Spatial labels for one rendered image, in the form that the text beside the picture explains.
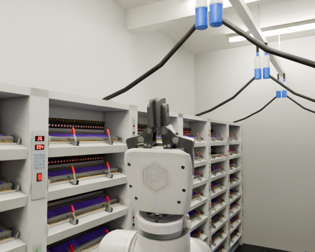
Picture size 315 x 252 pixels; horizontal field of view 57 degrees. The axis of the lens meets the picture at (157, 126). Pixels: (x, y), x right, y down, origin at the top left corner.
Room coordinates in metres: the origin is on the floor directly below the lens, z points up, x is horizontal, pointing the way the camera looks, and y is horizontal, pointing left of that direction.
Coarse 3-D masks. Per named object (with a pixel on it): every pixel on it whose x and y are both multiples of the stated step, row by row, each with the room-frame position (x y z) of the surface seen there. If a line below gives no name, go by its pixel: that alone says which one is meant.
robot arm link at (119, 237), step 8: (112, 232) 0.51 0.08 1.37; (120, 232) 0.50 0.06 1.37; (128, 232) 0.50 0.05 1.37; (104, 240) 0.49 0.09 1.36; (112, 240) 0.49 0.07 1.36; (120, 240) 0.48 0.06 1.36; (128, 240) 0.48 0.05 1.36; (192, 240) 0.62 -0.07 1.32; (104, 248) 0.48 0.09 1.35; (112, 248) 0.48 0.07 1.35; (120, 248) 0.47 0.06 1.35; (128, 248) 0.47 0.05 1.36; (192, 248) 0.60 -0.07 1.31; (200, 248) 0.62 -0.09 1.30
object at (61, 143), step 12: (48, 120) 1.47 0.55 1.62; (60, 120) 1.53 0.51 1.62; (72, 120) 1.61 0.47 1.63; (84, 120) 1.68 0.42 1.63; (48, 132) 1.46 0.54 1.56; (60, 132) 1.52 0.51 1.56; (72, 132) 1.43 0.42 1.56; (84, 132) 1.69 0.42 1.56; (96, 132) 1.79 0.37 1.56; (108, 132) 1.67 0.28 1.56; (48, 144) 1.26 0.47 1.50; (60, 144) 1.37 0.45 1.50; (72, 144) 1.42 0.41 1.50; (84, 144) 1.49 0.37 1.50; (96, 144) 1.56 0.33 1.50; (108, 144) 1.64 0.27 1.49; (120, 144) 1.73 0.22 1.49; (48, 156) 1.28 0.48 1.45
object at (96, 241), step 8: (104, 224) 1.84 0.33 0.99; (112, 224) 1.85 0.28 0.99; (80, 232) 1.68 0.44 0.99; (88, 232) 1.72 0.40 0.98; (96, 232) 1.74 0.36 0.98; (104, 232) 1.76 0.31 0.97; (64, 240) 1.56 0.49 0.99; (72, 240) 1.59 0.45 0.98; (80, 240) 1.61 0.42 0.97; (88, 240) 1.63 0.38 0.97; (96, 240) 1.64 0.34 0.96; (48, 248) 1.47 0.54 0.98; (56, 248) 1.48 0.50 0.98; (64, 248) 1.50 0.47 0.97; (72, 248) 1.44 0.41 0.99; (80, 248) 1.54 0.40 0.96; (88, 248) 1.57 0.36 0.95; (96, 248) 1.60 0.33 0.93
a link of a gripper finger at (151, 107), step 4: (152, 100) 0.42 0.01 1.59; (148, 104) 0.43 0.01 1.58; (152, 104) 0.42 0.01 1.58; (148, 108) 0.43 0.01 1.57; (152, 108) 0.42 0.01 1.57; (148, 112) 0.43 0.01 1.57; (152, 112) 0.42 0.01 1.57; (148, 116) 0.43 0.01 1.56; (152, 116) 0.42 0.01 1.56; (148, 120) 0.43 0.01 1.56; (152, 120) 0.42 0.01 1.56; (148, 124) 0.43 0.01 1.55; (152, 124) 0.42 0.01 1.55; (156, 128) 0.44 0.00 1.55; (140, 136) 0.44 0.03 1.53; (140, 140) 0.44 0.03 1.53
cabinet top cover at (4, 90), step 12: (0, 84) 1.07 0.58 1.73; (12, 84) 1.12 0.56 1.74; (0, 96) 1.22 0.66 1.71; (12, 96) 1.22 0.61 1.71; (48, 96) 1.26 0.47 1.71; (60, 96) 1.32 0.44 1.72; (72, 96) 1.39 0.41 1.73; (84, 96) 1.46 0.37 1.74; (84, 108) 1.72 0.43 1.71; (96, 108) 1.72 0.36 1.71; (108, 108) 1.72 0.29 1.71; (120, 108) 1.72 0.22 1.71; (132, 108) 1.83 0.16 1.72
